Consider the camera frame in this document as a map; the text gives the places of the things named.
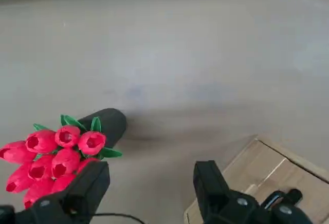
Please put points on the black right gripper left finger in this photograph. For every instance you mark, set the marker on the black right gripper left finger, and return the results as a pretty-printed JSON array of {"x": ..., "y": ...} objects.
[{"x": 77, "y": 198}]

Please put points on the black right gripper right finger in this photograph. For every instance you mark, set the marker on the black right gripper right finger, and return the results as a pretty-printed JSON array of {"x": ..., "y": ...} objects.
[{"x": 213, "y": 195}]

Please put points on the red tulip bouquet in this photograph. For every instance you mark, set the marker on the red tulip bouquet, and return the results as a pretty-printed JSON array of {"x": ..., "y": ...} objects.
[{"x": 64, "y": 162}]

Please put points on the black cylindrical vase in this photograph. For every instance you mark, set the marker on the black cylindrical vase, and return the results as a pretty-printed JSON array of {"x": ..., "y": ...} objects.
[{"x": 110, "y": 123}]

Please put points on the wooden drawer box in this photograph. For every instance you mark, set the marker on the wooden drawer box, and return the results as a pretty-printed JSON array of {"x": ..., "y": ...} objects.
[{"x": 270, "y": 162}]

